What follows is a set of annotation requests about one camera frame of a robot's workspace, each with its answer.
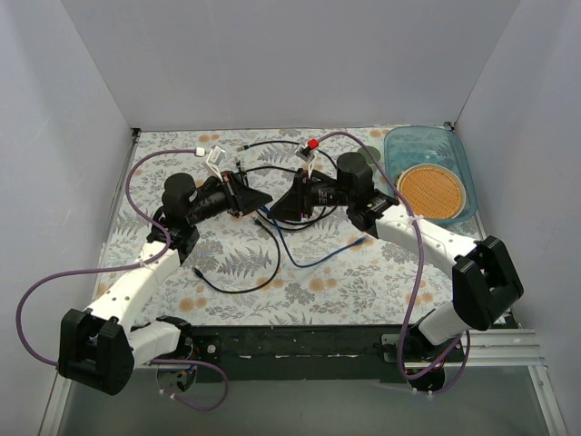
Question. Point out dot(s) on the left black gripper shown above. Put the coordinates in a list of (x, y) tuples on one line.
[(232, 193)]

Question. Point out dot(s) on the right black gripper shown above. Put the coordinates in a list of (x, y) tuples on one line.
[(304, 198)]

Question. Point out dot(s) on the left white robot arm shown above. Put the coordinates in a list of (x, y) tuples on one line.
[(100, 346)]

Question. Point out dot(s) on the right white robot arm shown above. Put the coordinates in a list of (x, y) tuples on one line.
[(485, 283)]

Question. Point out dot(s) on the floral table mat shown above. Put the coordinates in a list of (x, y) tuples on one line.
[(329, 273)]

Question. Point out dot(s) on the green cup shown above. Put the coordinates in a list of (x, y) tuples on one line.
[(371, 156)]

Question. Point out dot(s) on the teal plastic bin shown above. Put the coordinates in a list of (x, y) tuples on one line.
[(407, 146)]

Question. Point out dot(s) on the orange woven plate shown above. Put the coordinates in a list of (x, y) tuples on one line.
[(433, 191)]

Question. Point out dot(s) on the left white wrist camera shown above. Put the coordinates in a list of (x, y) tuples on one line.
[(213, 160)]

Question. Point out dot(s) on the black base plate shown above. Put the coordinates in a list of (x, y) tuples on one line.
[(284, 353)]

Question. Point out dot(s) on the aluminium rail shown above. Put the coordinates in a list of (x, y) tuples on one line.
[(496, 347)]

